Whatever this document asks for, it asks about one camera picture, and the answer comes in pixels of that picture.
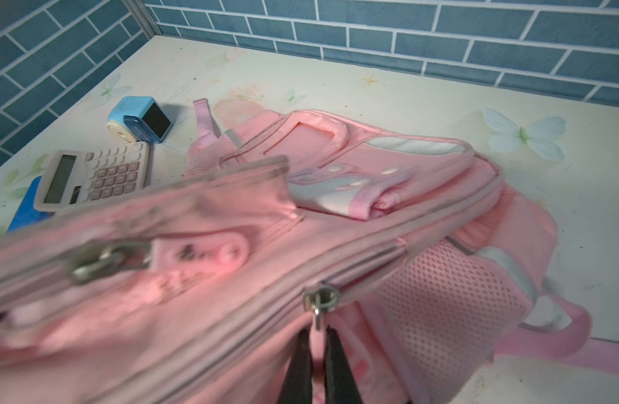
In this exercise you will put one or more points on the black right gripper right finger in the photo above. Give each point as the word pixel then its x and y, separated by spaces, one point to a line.
pixel 340 384

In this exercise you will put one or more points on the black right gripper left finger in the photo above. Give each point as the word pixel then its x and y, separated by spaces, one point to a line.
pixel 298 384

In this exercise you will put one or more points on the pink school backpack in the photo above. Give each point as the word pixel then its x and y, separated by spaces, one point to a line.
pixel 415 249

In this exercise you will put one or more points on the blue pencil sharpener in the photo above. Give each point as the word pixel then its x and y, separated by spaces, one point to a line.
pixel 139 118

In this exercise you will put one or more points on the blue pencil case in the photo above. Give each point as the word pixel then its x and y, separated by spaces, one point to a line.
pixel 27 215

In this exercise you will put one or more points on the white pink calculator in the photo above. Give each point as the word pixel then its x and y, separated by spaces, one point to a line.
pixel 76 179

